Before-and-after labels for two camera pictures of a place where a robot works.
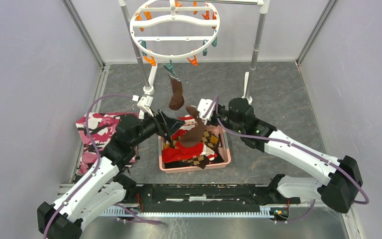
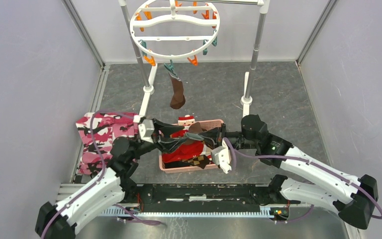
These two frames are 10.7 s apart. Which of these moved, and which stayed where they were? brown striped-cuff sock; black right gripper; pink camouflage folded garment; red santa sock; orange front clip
Moved: black right gripper
Stayed: orange front clip; brown striped-cuff sock; pink camouflage folded garment; red santa sock
